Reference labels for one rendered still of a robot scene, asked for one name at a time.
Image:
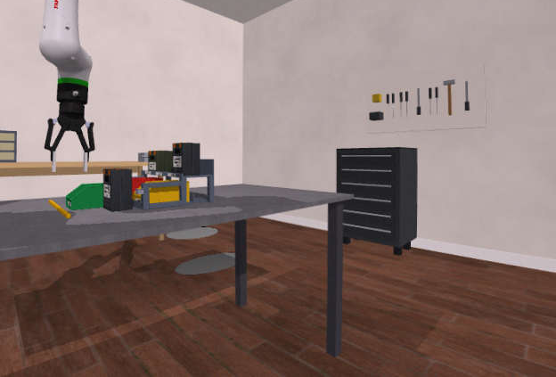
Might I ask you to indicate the green bin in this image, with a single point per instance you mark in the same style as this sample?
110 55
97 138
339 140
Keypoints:
89 198

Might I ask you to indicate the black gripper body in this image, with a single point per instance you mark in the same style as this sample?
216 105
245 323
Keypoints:
72 111

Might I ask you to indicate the yellow open bin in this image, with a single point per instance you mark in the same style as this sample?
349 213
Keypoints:
162 194

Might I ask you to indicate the grey bin rack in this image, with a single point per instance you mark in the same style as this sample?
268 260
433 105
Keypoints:
206 169

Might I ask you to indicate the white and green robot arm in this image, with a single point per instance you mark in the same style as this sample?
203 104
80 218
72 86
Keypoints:
59 44

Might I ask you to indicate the yellow long thin bar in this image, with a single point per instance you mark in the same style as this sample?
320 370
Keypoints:
60 209

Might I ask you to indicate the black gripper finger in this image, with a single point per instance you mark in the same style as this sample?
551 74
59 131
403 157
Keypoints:
89 126
51 123

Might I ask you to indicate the red open bin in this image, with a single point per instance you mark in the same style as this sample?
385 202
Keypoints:
136 182

